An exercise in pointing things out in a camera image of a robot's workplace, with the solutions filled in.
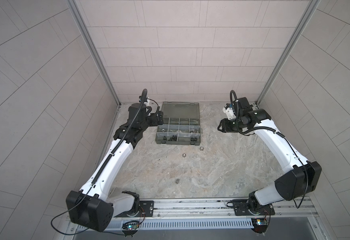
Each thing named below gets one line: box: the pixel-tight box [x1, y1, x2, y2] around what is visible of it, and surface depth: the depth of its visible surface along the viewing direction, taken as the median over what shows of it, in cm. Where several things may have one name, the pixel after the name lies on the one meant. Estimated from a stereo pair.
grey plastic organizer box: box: [155, 101, 203, 146], surface depth 102 cm
